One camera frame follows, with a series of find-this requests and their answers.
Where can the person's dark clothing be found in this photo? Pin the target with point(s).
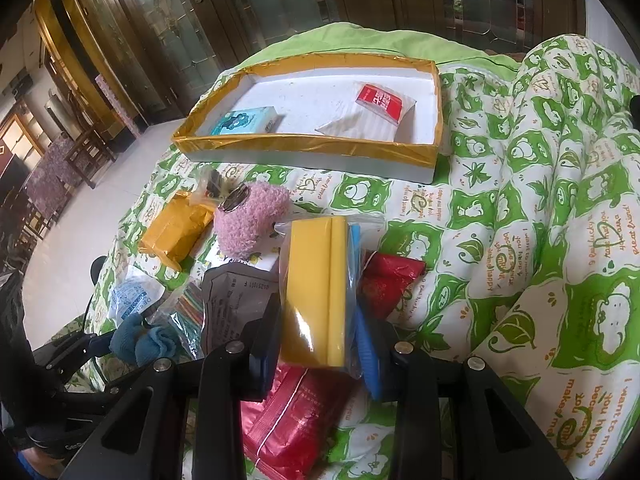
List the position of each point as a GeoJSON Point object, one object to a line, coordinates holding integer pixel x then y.
{"type": "Point", "coordinates": [12, 360]}

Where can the teal tissue pack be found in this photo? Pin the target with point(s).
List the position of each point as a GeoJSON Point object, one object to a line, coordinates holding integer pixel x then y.
{"type": "Point", "coordinates": [247, 121]}

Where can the white foam tray yellow tape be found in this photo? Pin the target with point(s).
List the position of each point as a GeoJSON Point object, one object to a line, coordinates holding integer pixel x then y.
{"type": "Point", "coordinates": [310, 95]}

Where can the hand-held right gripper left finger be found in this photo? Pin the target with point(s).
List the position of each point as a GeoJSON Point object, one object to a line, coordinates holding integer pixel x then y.
{"type": "Point", "coordinates": [260, 370]}

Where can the wooden glass door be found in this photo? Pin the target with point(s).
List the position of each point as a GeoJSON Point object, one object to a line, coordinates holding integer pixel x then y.
{"type": "Point", "coordinates": [150, 35]}
{"type": "Point", "coordinates": [270, 10]}
{"type": "Point", "coordinates": [500, 0]}

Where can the small clear bag dark item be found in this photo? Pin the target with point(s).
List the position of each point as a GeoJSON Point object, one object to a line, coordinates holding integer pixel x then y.
{"type": "Point", "coordinates": [207, 187]}

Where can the dark red shiny packet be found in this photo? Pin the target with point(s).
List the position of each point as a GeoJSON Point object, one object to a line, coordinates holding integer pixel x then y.
{"type": "Point", "coordinates": [392, 282]}

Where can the red packet white print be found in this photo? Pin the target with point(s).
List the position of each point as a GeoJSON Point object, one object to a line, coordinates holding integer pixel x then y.
{"type": "Point", "coordinates": [295, 420]}

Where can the white packet red label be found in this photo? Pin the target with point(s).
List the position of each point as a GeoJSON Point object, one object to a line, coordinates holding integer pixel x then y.
{"type": "Point", "coordinates": [380, 102]}

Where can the wooden chair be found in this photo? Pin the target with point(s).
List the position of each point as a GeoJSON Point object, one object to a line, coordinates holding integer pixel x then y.
{"type": "Point", "coordinates": [92, 155]}

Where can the green white printed blanket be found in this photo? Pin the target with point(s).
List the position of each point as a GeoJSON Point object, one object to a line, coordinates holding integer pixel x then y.
{"type": "Point", "coordinates": [500, 210]}

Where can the clear bag yellow blue sponges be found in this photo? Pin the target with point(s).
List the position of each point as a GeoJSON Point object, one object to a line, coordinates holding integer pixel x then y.
{"type": "Point", "coordinates": [312, 285]}

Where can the golden door frame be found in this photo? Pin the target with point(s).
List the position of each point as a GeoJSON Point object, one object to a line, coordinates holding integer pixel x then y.
{"type": "Point", "coordinates": [65, 35]}

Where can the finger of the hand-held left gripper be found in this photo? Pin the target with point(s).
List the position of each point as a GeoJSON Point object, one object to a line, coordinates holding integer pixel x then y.
{"type": "Point", "coordinates": [75, 350]}

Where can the white pink printed carton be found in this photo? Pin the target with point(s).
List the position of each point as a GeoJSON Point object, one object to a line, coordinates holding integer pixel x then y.
{"type": "Point", "coordinates": [112, 100]}

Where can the white blue printed packet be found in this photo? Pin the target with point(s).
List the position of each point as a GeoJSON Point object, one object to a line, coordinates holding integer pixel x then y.
{"type": "Point", "coordinates": [132, 300]}

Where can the blue knitted cloth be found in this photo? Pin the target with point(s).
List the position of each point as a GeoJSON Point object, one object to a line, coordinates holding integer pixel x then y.
{"type": "Point", "coordinates": [142, 342]}

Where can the clear bag colourful bands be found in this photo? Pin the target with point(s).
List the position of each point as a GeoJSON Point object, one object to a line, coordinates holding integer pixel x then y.
{"type": "Point", "coordinates": [182, 310]}

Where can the yellow packet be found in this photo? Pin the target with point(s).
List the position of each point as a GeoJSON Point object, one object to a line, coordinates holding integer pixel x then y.
{"type": "Point", "coordinates": [172, 230]}

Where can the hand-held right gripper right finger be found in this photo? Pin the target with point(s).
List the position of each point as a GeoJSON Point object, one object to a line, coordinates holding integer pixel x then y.
{"type": "Point", "coordinates": [372, 360]}

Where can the pink plush pouch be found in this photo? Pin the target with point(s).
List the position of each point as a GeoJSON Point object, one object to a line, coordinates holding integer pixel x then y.
{"type": "Point", "coordinates": [250, 225]}

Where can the purple patterned tablecloth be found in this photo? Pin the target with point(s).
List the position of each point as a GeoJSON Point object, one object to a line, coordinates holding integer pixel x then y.
{"type": "Point", "coordinates": [50, 180]}

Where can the white blue printed packets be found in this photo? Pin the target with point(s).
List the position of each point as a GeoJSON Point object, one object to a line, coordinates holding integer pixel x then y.
{"type": "Point", "coordinates": [232, 310]}

